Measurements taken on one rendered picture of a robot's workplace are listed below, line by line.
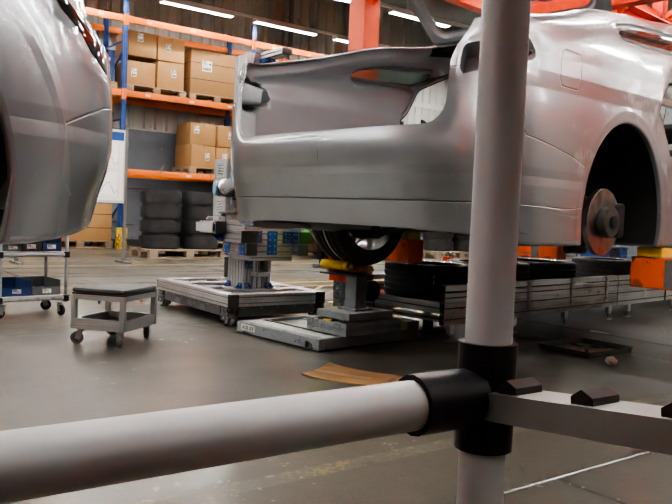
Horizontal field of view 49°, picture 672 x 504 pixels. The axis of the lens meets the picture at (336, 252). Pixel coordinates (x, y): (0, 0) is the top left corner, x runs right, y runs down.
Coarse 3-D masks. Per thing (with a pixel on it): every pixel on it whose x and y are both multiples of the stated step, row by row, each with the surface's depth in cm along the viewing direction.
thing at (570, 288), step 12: (600, 276) 639; (612, 276) 653; (456, 288) 500; (516, 288) 552; (528, 288) 559; (540, 288) 572; (552, 288) 584; (564, 288) 597; (576, 288) 613; (588, 288) 624; (600, 288) 639; (612, 288) 654; (444, 300) 491; (456, 300) 500; (528, 300) 561
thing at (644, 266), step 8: (640, 248) 386; (648, 248) 383; (656, 248) 380; (664, 248) 380; (632, 256) 388; (640, 256) 386; (648, 256) 383; (656, 256) 380; (664, 256) 380; (632, 264) 388; (640, 264) 385; (648, 264) 382; (656, 264) 379; (664, 264) 376; (632, 272) 388; (640, 272) 385; (648, 272) 382; (656, 272) 379; (664, 272) 376; (632, 280) 388; (640, 280) 385; (648, 280) 382; (656, 280) 379; (664, 280) 376; (656, 288) 379; (664, 288) 376
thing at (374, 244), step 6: (348, 234) 453; (390, 234) 481; (354, 240) 483; (366, 240) 490; (372, 240) 487; (378, 240) 483; (384, 240) 480; (390, 240) 479; (360, 246) 485; (366, 246) 482; (372, 246) 479; (378, 246) 476; (384, 246) 475; (366, 252) 465; (372, 252) 468
